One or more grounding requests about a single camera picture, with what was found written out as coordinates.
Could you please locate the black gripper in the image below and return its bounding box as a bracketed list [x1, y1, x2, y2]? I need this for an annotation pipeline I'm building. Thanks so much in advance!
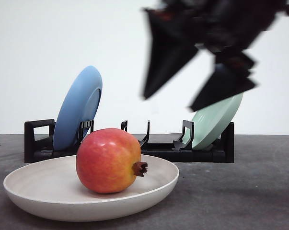
[144, 0, 289, 112]

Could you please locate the white plate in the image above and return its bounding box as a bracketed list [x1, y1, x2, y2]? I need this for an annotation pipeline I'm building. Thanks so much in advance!
[3, 156, 179, 222]

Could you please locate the blue plate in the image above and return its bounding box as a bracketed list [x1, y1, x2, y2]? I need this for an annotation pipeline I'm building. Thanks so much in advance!
[53, 66, 103, 151]

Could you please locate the red pomegranate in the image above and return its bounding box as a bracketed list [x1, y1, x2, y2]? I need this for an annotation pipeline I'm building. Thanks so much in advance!
[76, 128, 148, 194]

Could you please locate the light green plate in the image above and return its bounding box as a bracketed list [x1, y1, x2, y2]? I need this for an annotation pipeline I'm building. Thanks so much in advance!
[183, 93, 243, 150]

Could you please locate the black plastic plate rack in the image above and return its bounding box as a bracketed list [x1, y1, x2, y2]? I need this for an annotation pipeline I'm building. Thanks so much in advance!
[24, 119, 235, 163]

